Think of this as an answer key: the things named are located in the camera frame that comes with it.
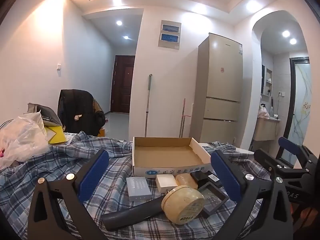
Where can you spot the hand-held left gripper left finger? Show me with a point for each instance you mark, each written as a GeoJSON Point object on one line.
{"type": "Point", "coordinates": [93, 177]}

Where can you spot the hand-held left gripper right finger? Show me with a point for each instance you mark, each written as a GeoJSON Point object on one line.
{"type": "Point", "coordinates": [225, 177]}

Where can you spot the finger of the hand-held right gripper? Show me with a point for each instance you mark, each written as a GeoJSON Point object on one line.
{"type": "Point", "coordinates": [267, 158]}
{"type": "Point", "coordinates": [288, 145]}

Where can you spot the black tray box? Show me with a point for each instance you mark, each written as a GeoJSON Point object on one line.
{"type": "Point", "coordinates": [212, 197]}

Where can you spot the black glossy cube box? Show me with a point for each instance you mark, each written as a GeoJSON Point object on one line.
{"type": "Point", "coordinates": [200, 176]}

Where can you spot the beige plastic case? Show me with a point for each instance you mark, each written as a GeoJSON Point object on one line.
{"type": "Point", "coordinates": [186, 180]}

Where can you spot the small grey box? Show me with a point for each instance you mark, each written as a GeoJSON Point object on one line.
{"type": "Point", "coordinates": [137, 187]}

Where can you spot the round cream tin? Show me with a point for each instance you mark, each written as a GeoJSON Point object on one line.
{"type": "Point", "coordinates": [182, 202]}

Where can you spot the dark grey remote control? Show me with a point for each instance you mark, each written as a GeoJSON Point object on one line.
{"type": "Point", "coordinates": [130, 215]}

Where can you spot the white power adapter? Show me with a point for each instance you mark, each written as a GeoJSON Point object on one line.
{"type": "Point", "coordinates": [166, 181]}

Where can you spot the beige vanity cabinet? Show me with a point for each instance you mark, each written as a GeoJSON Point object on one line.
{"type": "Point", "coordinates": [265, 130]}

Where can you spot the pink plastic bag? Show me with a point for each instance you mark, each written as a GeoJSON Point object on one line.
{"type": "Point", "coordinates": [263, 112]}

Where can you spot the patterned glass door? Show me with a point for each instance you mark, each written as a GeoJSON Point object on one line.
{"type": "Point", "coordinates": [301, 105]}

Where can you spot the orange box on floor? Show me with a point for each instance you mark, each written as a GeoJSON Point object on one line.
{"type": "Point", "coordinates": [101, 132]}

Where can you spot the blue plaid cloth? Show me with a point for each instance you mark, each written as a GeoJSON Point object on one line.
{"type": "Point", "coordinates": [37, 170]}

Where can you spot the yellow cardboard box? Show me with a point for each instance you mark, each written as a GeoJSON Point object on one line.
{"type": "Point", "coordinates": [56, 133]}

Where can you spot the black jacket on chair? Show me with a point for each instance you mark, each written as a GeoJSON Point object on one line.
{"type": "Point", "coordinates": [75, 105]}

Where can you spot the grey backpack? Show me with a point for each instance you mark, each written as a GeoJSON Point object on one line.
{"type": "Point", "coordinates": [47, 115]}

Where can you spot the white plastic bag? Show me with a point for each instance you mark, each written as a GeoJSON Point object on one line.
{"type": "Point", "coordinates": [20, 137]}

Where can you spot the beige refrigerator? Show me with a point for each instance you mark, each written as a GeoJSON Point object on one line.
{"type": "Point", "coordinates": [217, 85]}

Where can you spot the dark brown door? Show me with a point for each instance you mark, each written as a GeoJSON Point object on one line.
{"type": "Point", "coordinates": [122, 85]}

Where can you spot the wall electrical panel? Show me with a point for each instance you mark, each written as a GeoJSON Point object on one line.
{"type": "Point", "coordinates": [169, 33]}

